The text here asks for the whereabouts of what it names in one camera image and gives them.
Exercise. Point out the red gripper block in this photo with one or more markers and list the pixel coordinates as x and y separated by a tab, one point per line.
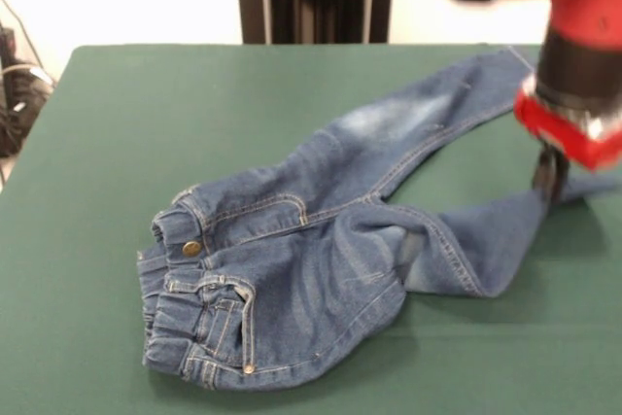
563	135

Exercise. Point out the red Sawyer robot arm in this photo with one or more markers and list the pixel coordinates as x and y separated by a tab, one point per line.
573	7

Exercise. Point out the blue denim jeans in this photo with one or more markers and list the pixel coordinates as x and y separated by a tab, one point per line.
316	264

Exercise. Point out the black upright bar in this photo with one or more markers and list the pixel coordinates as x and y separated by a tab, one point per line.
6	48

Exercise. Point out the dark green table cloth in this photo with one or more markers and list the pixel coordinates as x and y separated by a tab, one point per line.
121	143

